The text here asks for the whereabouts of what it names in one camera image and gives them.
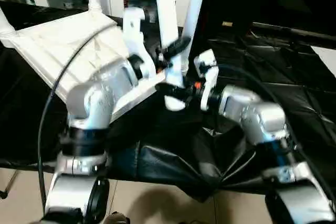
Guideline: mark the small yellow label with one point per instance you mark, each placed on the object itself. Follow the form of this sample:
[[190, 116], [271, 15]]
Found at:
[[227, 24]]

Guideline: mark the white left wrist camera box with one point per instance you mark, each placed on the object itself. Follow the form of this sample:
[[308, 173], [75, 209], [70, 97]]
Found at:
[[134, 30]]

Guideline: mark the thin metal stand leg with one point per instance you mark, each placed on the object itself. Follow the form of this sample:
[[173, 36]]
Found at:
[[8, 184]]

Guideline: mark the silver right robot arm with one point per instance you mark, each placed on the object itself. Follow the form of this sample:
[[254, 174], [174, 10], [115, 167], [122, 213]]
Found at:
[[257, 114]]

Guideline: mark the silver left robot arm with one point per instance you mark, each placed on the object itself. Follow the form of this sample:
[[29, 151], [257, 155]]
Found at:
[[89, 103]]

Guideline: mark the white flat panel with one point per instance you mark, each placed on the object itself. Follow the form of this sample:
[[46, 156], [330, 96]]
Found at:
[[325, 53]]

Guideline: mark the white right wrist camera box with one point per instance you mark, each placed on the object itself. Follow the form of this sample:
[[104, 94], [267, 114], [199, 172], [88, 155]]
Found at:
[[207, 59]]

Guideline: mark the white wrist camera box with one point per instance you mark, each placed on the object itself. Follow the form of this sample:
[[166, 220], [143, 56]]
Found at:
[[207, 59], [134, 30]]

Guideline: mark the dark horizontal rail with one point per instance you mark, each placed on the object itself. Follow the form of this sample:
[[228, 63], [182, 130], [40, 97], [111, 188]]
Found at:
[[294, 30]]

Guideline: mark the black plastic mat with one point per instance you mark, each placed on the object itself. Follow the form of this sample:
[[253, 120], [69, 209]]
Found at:
[[294, 87]]

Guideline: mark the white plastic table top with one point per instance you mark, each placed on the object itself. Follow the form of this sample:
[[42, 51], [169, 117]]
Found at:
[[63, 45]]

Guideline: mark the dark rounded robot foot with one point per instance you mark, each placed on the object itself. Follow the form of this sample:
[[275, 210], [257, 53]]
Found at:
[[116, 219]]

